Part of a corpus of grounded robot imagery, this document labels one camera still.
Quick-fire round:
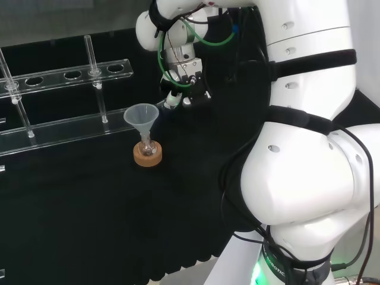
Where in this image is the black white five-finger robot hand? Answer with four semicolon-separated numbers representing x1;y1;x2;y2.
159;71;213;111

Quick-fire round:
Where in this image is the translucent plastic funnel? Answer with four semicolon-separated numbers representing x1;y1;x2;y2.
123;103;160;144

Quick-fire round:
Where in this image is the clear acrylic funnel stand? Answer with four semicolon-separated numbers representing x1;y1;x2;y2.
0;34;144;157

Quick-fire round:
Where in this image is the small round-bottom glass flask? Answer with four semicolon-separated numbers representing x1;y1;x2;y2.
138;135;157;157

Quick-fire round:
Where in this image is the black bench cloth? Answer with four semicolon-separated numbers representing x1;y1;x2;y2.
0;11;380;281

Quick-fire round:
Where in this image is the green cable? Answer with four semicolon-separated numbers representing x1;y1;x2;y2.
156;16;240;88

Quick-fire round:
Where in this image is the cork ring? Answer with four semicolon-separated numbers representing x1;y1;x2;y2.
133;141;163;168

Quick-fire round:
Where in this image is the black cable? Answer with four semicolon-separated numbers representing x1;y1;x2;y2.
328;123;376;271

